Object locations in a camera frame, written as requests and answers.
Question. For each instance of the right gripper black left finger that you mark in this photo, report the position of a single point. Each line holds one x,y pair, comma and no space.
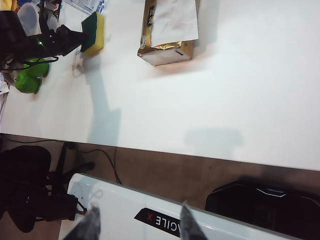
87,227

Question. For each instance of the white AgileX robot base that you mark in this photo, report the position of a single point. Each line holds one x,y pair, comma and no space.
162,207

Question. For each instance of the translucent plastic container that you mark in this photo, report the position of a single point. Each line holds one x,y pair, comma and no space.
30,17

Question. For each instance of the green plastic toy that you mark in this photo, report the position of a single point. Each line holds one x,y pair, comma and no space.
30,77

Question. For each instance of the white tissue sheet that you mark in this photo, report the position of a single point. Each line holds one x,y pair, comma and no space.
175,22

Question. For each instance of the printed paper sheets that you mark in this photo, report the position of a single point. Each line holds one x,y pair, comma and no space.
85,5

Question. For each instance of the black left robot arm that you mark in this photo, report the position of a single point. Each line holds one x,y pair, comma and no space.
17,35

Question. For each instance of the yellow sponge with green scourer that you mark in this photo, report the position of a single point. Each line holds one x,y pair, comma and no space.
96,35

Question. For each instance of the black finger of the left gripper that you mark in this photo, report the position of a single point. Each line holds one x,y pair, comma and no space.
76,40

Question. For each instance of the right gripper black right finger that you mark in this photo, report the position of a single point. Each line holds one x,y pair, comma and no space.
191,225

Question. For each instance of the black box with blue light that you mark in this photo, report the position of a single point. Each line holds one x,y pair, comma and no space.
262,207

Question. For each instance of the black chair with star base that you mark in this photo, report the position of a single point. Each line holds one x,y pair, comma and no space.
22,180

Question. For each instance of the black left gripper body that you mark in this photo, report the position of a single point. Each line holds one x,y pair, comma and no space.
56,41

